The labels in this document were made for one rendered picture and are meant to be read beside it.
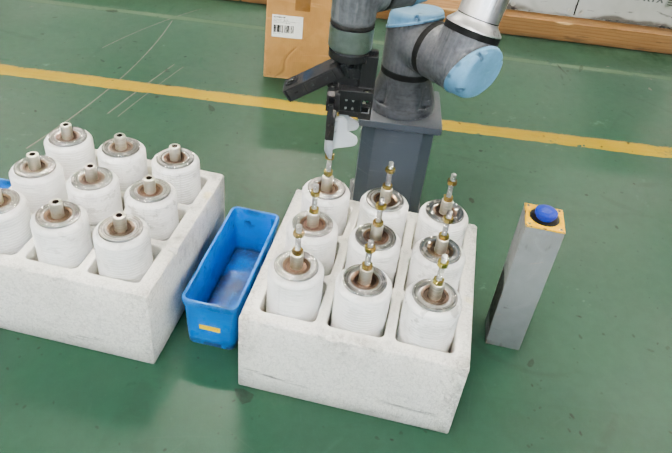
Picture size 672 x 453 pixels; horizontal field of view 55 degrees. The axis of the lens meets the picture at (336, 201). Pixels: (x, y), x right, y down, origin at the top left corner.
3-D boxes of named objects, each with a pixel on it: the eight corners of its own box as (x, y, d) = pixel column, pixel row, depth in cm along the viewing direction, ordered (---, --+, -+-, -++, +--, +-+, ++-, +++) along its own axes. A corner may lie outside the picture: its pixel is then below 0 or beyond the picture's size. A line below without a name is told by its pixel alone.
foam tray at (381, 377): (292, 251, 149) (296, 188, 139) (459, 286, 145) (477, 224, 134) (237, 385, 118) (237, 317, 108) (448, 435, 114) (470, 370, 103)
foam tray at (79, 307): (71, 204, 156) (59, 140, 145) (225, 236, 151) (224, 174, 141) (-36, 320, 125) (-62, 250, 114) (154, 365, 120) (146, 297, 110)
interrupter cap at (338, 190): (315, 175, 131) (315, 172, 131) (350, 184, 130) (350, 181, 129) (301, 195, 126) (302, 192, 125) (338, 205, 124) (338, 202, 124)
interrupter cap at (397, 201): (393, 218, 122) (394, 215, 122) (358, 203, 125) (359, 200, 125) (410, 199, 128) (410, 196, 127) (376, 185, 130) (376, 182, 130)
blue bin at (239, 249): (233, 245, 149) (232, 204, 142) (278, 255, 148) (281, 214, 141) (182, 342, 125) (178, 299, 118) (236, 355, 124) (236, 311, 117)
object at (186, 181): (168, 210, 146) (163, 142, 135) (208, 218, 145) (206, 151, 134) (150, 236, 139) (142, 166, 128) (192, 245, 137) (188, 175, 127)
